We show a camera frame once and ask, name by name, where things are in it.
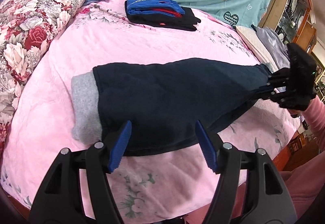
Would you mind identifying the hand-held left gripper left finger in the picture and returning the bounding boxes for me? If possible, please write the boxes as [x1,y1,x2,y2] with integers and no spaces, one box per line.
[27,120,132,224]

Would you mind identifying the wooden bed frame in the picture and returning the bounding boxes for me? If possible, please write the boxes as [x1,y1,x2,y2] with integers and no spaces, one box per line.
[0,183,32,224]

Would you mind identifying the person's right forearm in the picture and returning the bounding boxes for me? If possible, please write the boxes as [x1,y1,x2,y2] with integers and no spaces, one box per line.
[303,98,325,156]

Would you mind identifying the navy pants with grey lining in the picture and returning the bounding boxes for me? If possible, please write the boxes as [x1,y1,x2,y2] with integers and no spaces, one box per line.
[71,58,273,157]

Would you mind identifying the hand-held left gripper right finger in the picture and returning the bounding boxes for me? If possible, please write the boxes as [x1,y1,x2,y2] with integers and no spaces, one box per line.
[195,120,297,224]

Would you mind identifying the person's pink top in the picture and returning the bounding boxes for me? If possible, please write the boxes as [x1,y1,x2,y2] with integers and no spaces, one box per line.
[281,147,325,215]

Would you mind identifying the pink floral bedsheet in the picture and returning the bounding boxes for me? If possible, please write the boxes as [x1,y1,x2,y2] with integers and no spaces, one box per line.
[0,0,303,222]

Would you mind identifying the red floral pillow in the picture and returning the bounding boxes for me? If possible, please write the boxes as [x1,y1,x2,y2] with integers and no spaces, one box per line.
[0,0,91,144]

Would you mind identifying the wooden display cabinet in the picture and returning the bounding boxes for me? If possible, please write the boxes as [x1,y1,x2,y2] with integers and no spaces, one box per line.
[258,0,318,55]

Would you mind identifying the lilac grey cloth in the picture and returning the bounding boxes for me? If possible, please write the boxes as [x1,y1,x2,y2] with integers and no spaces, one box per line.
[251,24,291,94]

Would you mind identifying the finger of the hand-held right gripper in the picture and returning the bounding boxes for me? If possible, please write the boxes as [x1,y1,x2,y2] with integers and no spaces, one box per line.
[267,68,291,87]
[270,86,289,109]

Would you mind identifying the folded blue garment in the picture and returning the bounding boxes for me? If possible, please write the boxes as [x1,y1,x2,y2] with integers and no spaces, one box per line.
[126,0,185,18]

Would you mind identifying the folded black garment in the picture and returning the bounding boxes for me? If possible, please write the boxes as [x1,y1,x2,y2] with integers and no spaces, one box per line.
[124,2,202,32]

